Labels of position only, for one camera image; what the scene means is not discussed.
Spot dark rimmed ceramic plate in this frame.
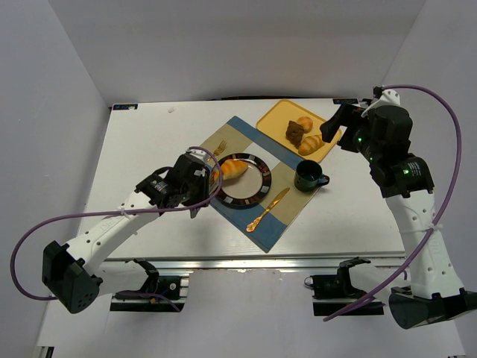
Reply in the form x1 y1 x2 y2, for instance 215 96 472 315
216 153 272 209

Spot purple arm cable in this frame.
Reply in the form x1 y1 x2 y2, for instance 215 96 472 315
10 145 224 301
323 84 463 322

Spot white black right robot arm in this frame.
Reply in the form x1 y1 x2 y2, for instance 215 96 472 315
320 104 476 329

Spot striped bread roll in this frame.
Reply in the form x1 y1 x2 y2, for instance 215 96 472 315
298 135 324 156
221 159 248 180

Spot chocolate croissant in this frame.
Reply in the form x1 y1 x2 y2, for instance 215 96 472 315
285 121 305 148

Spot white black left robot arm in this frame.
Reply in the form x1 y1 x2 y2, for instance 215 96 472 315
42 147 213 314

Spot steel serving tongs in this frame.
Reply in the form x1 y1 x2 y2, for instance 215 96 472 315
189 163 224 220

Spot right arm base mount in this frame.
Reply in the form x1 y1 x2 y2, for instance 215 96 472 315
303 257 388 318

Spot gold ornate knife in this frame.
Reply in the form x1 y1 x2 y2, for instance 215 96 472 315
246 187 290 233

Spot yellow plastic tray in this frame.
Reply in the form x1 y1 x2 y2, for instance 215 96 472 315
256 99 342 163

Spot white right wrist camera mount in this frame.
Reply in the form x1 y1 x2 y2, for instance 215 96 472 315
361 87 400 117

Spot dark green mug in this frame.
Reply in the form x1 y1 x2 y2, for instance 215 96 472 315
294 160 330 192

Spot aluminium table edge rail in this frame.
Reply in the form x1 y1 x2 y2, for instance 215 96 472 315
106 246 404 271

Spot small round bun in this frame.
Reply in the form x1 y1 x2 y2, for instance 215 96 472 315
296 116 314 133

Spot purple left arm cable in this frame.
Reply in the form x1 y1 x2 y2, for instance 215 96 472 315
10 145 224 301

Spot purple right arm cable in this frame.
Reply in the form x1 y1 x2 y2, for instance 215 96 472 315
323 84 463 322

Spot gold ornate fork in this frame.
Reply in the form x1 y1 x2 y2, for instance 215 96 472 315
207 140 227 162

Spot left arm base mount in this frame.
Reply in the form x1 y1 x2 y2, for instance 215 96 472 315
110 259 187 313

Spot blue beige patchwork placemat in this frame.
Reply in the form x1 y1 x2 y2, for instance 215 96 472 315
202 116 316 253

